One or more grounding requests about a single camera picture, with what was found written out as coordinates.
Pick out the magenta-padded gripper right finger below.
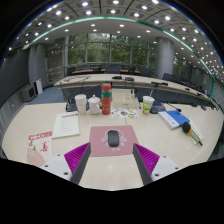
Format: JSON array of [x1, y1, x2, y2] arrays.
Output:
[[131, 143, 183, 187]]

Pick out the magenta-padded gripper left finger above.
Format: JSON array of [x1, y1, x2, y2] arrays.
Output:
[[39, 142, 92, 186]]

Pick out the black computer mouse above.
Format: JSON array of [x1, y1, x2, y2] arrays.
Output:
[[107, 129, 120, 148]]

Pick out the pink printed mouse pad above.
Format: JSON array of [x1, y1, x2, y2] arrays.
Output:
[[88, 124, 140, 158]]

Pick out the red white fan-print magazine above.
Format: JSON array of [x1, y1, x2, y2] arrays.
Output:
[[26, 130, 54, 168]]

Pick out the white paper booklet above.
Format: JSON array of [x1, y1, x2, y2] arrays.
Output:
[[51, 111, 81, 139]]

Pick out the black handheld microphone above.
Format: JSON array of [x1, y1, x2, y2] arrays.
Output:
[[181, 121, 204, 147]]

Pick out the blue white book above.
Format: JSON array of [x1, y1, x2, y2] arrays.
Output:
[[157, 109, 191, 130]]

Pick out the dark gooseneck desk microphone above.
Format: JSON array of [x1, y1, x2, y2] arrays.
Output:
[[149, 99, 183, 115]]

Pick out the black gooseneck desk microphone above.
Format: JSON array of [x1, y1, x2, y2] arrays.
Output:
[[65, 91, 90, 113]]

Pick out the green white paper cup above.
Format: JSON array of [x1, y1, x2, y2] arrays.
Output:
[[141, 95, 156, 115]]

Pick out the colourful sticker sheet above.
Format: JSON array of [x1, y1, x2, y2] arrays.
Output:
[[110, 107, 140, 120]]

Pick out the white paper cup stack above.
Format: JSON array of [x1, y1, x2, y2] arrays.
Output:
[[74, 93, 88, 116]]

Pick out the white lidded mug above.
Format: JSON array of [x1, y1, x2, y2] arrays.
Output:
[[87, 94, 102, 116]]

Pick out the beige cardboard box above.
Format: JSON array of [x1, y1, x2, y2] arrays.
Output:
[[111, 88, 141, 110]]

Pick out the grey floor cabinet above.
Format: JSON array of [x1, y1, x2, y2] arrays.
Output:
[[21, 84, 37, 103]]

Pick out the red bottle with green band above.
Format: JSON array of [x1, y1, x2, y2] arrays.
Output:
[[100, 82, 113, 116]]

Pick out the white standing panel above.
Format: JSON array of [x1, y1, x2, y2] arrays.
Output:
[[33, 78, 44, 96]]

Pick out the long curved conference desk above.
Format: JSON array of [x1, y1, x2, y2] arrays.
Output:
[[53, 73, 214, 105]]

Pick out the dark office chairs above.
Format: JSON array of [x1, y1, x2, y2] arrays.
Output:
[[66, 63, 201, 88]]

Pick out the ceiling lights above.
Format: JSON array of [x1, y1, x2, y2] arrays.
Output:
[[6, 0, 224, 81]]

